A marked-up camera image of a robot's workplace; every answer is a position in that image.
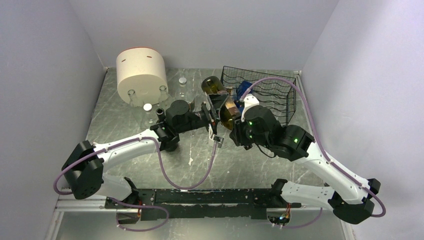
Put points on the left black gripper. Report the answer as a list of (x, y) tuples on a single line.
[(216, 101)]

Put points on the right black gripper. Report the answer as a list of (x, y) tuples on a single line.
[(237, 133)]

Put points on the olive wine bottle white label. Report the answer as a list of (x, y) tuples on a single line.
[(228, 109)]

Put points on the clear bottle white cap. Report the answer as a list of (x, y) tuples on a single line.
[(149, 116)]

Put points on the clear bottle black gold label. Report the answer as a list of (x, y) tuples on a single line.
[(230, 90)]

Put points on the dark green wine bottle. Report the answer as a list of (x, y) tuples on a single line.
[(166, 134)]

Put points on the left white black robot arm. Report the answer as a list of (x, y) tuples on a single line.
[(85, 169)]

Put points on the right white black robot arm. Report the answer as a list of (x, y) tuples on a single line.
[(348, 195)]

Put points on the clear bottle silver cap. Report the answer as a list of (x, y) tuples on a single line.
[(184, 92)]

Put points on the clear open-neck glass bottle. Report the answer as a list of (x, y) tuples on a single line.
[(165, 99)]

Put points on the clear glass bottle by container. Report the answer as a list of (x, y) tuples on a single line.
[(134, 101)]

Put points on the cream cylindrical container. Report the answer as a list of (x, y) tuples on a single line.
[(141, 69)]

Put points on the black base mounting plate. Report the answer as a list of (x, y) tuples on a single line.
[(206, 203)]

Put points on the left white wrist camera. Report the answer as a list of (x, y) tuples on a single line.
[(213, 138)]

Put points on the black wire wine rack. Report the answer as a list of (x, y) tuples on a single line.
[(275, 95)]

